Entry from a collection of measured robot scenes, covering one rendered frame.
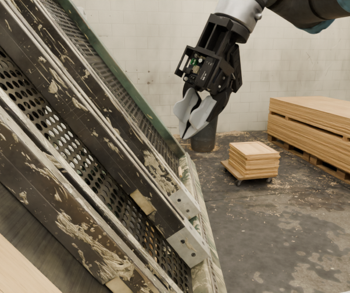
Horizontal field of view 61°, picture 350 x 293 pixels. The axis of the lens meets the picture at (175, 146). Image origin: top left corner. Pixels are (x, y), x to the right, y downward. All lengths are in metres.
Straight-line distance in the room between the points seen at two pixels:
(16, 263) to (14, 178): 0.13
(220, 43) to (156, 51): 5.03
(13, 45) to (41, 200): 0.44
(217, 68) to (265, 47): 5.75
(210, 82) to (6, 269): 0.37
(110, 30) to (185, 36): 1.31
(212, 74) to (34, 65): 0.46
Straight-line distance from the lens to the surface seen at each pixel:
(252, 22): 0.55
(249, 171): 3.61
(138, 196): 0.84
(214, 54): 0.50
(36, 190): 0.49
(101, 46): 1.78
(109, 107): 1.04
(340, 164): 4.24
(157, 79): 5.57
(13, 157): 0.49
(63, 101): 0.80
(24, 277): 0.43
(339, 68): 7.18
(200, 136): 4.76
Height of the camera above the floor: 1.49
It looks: 17 degrees down
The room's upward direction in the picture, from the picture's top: straight up
